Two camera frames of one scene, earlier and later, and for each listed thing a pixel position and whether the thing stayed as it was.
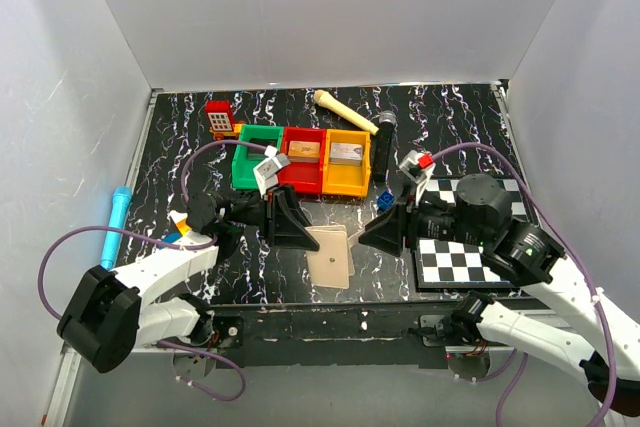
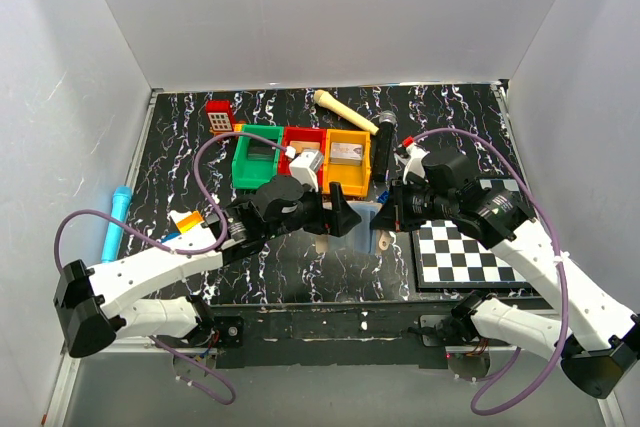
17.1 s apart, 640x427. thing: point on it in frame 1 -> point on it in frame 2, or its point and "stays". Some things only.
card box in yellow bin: [346, 154] stays
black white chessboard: [451, 264] stays
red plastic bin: [305, 177] stays
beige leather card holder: [334, 262] -> [355, 204]
